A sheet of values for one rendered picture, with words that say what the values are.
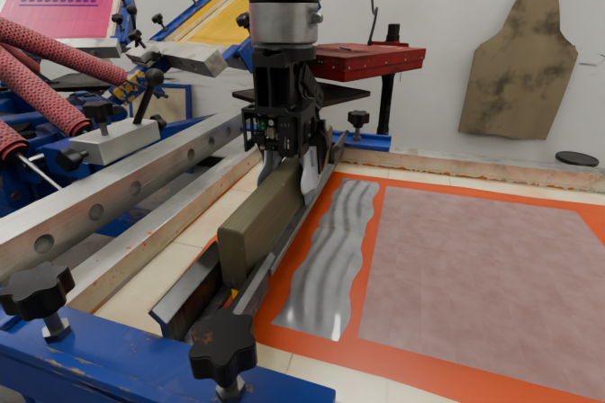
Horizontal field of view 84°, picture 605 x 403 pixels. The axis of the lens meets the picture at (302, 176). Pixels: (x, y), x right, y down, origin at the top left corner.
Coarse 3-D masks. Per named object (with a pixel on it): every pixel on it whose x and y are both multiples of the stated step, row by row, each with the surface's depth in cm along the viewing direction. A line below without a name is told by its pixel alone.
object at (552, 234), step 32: (384, 192) 60; (416, 192) 60; (448, 192) 60; (480, 192) 60; (384, 224) 50; (416, 224) 50; (448, 224) 50; (480, 224) 50; (512, 224) 50; (544, 224) 50; (576, 224) 50; (512, 256) 44; (544, 256) 44; (576, 256) 44
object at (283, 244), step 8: (328, 168) 59; (328, 176) 57; (320, 184) 54; (320, 192) 53; (312, 200) 49; (304, 208) 47; (296, 216) 45; (304, 216) 46; (288, 224) 43; (296, 224) 43; (288, 232) 42; (296, 232) 43; (280, 240) 40; (288, 240) 40; (280, 248) 39; (280, 256) 38; (272, 264) 36; (272, 272) 36
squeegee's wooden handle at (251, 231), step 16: (288, 160) 46; (272, 176) 41; (288, 176) 42; (256, 192) 38; (272, 192) 38; (288, 192) 42; (240, 208) 34; (256, 208) 34; (272, 208) 37; (288, 208) 43; (224, 224) 32; (240, 224) 32; (256, 224) 33; (272, 224) 38; (224, 240) 32; (240, 240) 31; (256, 240) 34; (272, 240) 38; (224, 256) 33; (240, 256) 32; (256, 256) 34; (224, 272) 34; (240, 272) 33
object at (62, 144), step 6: (54, 144) 57; (60, 144) 57; (66, 144) 57; (42, 150) 56; (48, 150) 56; (54, 150) 55; (138, 150) 55; (48, 156) 57; (54, 156) 56; (126, 156) 52; (48, 162) 57; (54, 162) 57; (114, 162) 52; (54, 168) 57; (60, 168) 57; (96, 168) 54; (102, 168) 54; (60, 174) 58; (66, 174) 57; (72, 174) 57
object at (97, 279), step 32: (224, 160) 64; (256, 160) 70; (352, 160) 71; (384, 160) 69; (416, 160) 67; (448, 160) 65; (480, 160) 64; (512, 160) 64; (192, 192) 52; (224, 192) 59; (160, 224) 44; (96, 256) 38; (128, 256) 39; (96, 288) 35
